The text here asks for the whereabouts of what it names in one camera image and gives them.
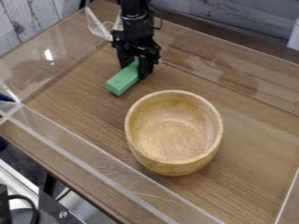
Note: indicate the light wooden bowl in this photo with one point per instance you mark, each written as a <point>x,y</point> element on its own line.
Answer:
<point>174,132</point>

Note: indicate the white object at right edge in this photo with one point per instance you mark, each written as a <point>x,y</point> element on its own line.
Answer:
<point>294,38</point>

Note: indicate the clear acrylic corner bracket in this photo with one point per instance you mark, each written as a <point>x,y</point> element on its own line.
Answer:
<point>100,22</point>

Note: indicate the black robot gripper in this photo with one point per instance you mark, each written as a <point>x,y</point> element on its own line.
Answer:
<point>135,42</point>

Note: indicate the green rectangular block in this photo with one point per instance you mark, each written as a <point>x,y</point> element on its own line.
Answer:
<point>124,79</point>

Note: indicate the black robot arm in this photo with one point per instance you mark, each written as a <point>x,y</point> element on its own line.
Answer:
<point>135,8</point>

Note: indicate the clear acrylic tray wall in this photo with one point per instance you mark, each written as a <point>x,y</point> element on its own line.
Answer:
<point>65,122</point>

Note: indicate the black table leg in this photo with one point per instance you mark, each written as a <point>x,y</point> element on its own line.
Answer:
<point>49,185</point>

